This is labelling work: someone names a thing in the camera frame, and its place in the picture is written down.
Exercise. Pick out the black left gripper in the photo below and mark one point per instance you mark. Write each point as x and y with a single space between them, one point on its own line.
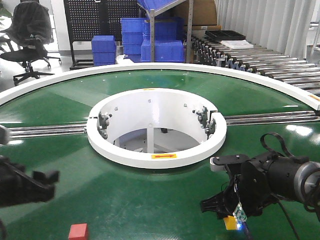
16 187

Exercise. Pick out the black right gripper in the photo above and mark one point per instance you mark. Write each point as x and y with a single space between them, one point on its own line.
249 185

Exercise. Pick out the yellow toy brick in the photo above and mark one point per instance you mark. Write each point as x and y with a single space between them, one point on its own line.
230 223

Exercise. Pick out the red cube block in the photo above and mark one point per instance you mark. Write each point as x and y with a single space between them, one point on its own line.
78 231

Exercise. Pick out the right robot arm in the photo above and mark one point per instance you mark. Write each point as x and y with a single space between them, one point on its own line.
298 179

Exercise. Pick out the small blue bin stack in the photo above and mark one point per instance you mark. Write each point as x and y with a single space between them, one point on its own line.
103 50

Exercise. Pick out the large blue bin front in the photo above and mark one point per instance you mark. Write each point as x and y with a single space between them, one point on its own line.
165 51

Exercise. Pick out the blue bin stack centre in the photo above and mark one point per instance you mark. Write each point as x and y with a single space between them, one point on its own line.
137 29

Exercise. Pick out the steel rods left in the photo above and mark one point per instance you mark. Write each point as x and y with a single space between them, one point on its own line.
47 130

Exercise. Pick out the steel rods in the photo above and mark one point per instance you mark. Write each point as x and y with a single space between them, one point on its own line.
272 118
47 130

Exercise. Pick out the steel rods right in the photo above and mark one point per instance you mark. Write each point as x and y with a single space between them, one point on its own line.
272 118

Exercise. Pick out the black office chair with jacket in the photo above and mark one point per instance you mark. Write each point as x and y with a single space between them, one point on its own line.
31 29

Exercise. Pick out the steel roller conveyor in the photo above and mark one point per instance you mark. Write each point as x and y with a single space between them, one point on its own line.
260 61

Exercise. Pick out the white foam sheet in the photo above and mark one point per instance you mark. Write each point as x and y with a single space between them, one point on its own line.
237 44

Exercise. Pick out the black pegboard panel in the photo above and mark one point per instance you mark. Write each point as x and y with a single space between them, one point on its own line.
88 18

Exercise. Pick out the black tray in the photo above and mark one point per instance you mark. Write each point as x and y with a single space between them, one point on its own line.
224 35

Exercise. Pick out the brown cardboard box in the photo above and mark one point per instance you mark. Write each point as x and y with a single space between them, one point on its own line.
204 16

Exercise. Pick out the white vertical blinds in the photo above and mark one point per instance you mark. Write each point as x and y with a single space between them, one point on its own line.
279 25

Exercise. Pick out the grey metal rack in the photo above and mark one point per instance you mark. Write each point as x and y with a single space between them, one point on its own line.
157 8

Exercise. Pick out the white outer ring rail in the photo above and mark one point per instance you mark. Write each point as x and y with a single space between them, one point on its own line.
302 95

